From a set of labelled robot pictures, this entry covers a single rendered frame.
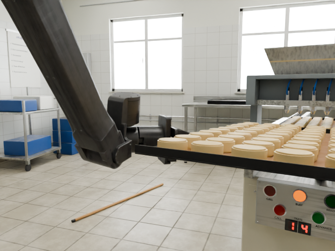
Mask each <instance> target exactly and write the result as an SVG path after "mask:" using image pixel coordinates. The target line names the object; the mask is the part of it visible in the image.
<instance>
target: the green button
mask: <svg viewBox="0 0 335 251"><path fill-rule="evenodd" d="M312 219H313V221H314V222H315V223H317V224H322V223H323V222H324V220H325V217H324V215H323V214H321V213H318V212H316V213H314V214H313V216H312Z"/></svg>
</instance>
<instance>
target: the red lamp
mask: <svg viewBox="0 0 335 251"><path fill-rule="evenodd" d="M264 192H265V194H266V195H268V196H274V195H275V193H276V191H275V188H274V187H272V186H266V187H265V189H264Z"/></svg>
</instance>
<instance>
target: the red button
mask: <svg viewBox="0 0 335 251"><path fill-rule="evenodd" d="M274 212H275V214H277V215H278V216H282V215H284V213H285V208H284V207H283V206H281V205H277V206H275V208H274Z"/></svg>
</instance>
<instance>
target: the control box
mask: <svg viewBox="0 0 335 251"><path fill-rule="evenodd" d="M266 186H272V187H274V188H275V191H276V193H275V195H274V196H268V195H266V194H265V192H264V189H265V187H266ZM295 191H303V192H304V193H305V195H306V199H305V200H304V201H302V202H299V201H297V200H295V198H294V192H295ZM328 196H335V188H329V187H322V186H316V185H309V184H302V183H296V182H289V181H282V180H276V179H269V178H263V177H259V178H258V179H257V188H256V213H255V223H256V224H261V225H265V226H269V227H273V228H278V229H282V230H286V231H291V230H289V229H288V226H289V225H288V222H289V221H293V223H294V229H293V230H292V231H291V232H295V233H299V234H304V233H302V232H301V229H302V224H307V226H308V229H307V230H308V232H307V233H306V234H304V235H308V236H312V237H317V238H321V239H325V240H330V241H334V242H335V208H332V207H329V206H328V205H327V204H326V198H327V197H328ZM277 205H281V206H283V207H284V208H285V213H284V215H282V216H278V215H277V214H275V212H274V208H275V206H277ZM316 212H318V213H321V214H323V215H324V217H325V220H324V222H323V223H322V224H317V223H315V222H314V221H313V219H312V216H313V214H314V213H316Z"/></svg>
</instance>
